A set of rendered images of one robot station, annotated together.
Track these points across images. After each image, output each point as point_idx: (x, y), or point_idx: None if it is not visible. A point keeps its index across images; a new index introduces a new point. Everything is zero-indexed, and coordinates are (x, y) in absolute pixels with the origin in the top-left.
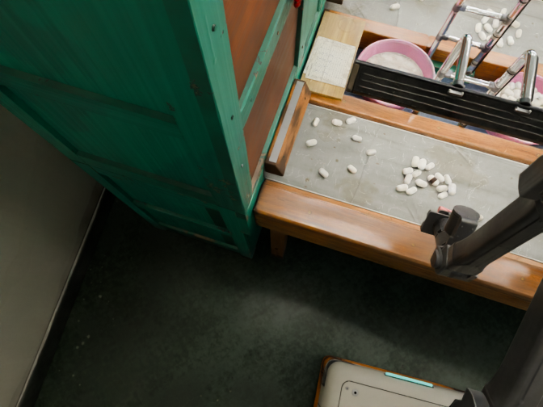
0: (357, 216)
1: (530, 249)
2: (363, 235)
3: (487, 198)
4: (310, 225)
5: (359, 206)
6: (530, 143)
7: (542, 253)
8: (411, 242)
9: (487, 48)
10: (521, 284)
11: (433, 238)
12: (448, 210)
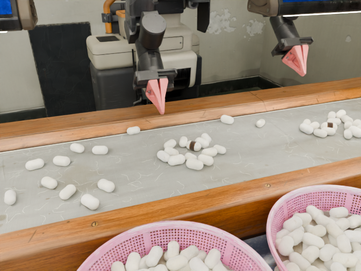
0: (338, 88)
1: (195, 128)
2: (319, 84)
3: (268, 141)
4: (352, 78)
5: (345, 100)
6: (293, 190)
7: (182, 129)
8: (287, 92)
9: None
10: (189, 101)
11: (277, 97)
12: (301, 50)
